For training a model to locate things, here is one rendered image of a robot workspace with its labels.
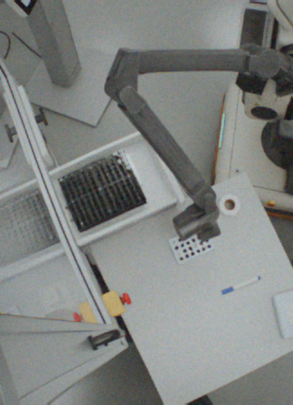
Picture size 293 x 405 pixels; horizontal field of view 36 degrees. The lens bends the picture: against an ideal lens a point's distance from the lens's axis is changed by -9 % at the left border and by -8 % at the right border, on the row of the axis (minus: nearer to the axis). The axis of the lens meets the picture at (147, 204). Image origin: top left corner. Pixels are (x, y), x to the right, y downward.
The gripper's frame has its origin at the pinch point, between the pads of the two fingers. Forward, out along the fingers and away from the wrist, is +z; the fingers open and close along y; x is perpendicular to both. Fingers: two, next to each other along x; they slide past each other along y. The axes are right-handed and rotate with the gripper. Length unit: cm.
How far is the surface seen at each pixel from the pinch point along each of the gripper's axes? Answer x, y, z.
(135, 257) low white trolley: -22.0, -0.9, 5.9
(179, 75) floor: 41, -99, 78
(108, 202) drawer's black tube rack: -23.6, -16.5, -8.0
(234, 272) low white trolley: 5.6, 16.6, 5.5
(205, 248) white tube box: -0.8, 5.6, 1.8
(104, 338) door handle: -35, 24, -71
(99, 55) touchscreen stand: 3, -127, 75
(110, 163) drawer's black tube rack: -18.9, -27.5, -8.7
